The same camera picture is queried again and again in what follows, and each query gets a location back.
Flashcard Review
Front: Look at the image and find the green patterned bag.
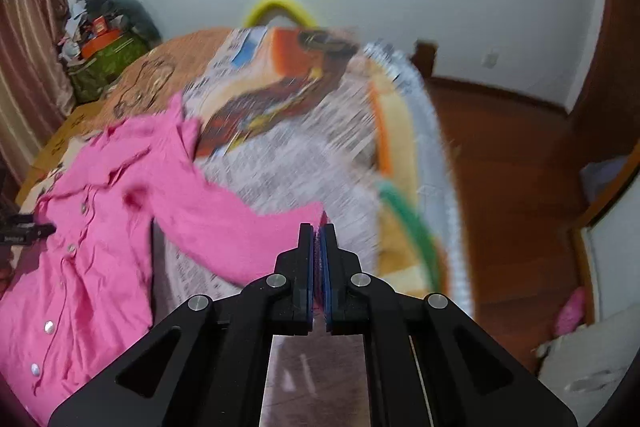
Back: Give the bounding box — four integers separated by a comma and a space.
67, 31, 151, 104

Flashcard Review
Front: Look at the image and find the yellow hoop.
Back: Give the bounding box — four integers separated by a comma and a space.
242, 0, 321, 30

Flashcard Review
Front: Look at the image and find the dark grey cloth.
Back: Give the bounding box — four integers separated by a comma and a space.
80, 0, 163, 48

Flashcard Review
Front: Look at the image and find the striped brown curtain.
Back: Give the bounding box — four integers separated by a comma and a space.
0, 0, 83, 198

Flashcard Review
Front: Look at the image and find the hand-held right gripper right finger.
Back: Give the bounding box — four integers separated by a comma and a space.
321, 224, 577, 427

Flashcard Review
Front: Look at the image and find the pink soft toy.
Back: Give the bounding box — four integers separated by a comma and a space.
554, 287, 588, 338

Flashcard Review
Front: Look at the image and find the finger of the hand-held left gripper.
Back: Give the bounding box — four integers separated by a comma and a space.
0, 213, 56, 249

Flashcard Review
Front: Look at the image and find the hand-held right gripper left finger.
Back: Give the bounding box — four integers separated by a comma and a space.
47, 223, 316, 427

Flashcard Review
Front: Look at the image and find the wooden door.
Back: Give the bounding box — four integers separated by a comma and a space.
565, 0, 640, 228

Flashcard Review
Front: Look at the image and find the printed blanket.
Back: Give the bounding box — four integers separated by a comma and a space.
15, 26, 473, 323

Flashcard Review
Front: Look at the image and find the wooden bed post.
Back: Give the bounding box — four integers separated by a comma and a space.
412, 41, 438, 78

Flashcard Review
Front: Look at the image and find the white plastic bag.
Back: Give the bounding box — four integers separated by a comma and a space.
535, 317, 633, 413

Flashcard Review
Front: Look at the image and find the mustard patterned cushion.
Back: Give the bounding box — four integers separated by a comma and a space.
17, 99, 108, 208

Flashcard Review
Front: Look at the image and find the orange box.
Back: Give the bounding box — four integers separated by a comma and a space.
80, 29, 125, 60

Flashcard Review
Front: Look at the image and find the pink button shirt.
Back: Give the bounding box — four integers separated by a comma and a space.
0, 93, 331, 425

